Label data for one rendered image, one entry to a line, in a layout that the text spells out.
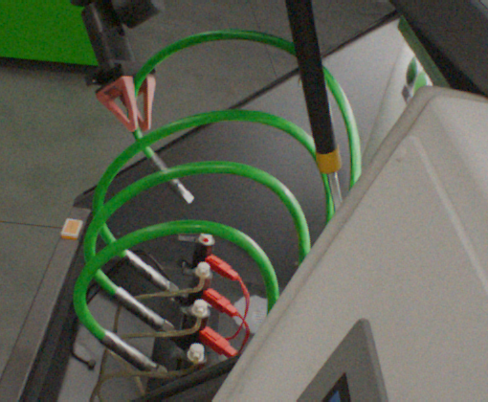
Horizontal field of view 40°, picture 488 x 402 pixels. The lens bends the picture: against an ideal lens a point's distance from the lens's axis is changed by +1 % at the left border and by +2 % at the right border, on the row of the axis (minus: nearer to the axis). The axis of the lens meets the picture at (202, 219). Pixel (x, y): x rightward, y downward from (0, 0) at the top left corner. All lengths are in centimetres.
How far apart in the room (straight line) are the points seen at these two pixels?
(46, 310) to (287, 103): 56
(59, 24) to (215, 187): 310
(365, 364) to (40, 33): 401
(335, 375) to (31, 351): 68
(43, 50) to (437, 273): 406
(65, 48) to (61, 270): 324
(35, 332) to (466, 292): 82
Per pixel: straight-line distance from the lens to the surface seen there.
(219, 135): 124
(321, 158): 54
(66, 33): 432
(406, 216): 43
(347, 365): 42
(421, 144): 46
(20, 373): 101
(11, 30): 432
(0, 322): 247
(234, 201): 131
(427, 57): 97
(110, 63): 101
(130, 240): 69
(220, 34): 93
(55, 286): 115
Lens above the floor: 170
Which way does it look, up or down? 33 degrees down
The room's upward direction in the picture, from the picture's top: 11 degrees clockwise
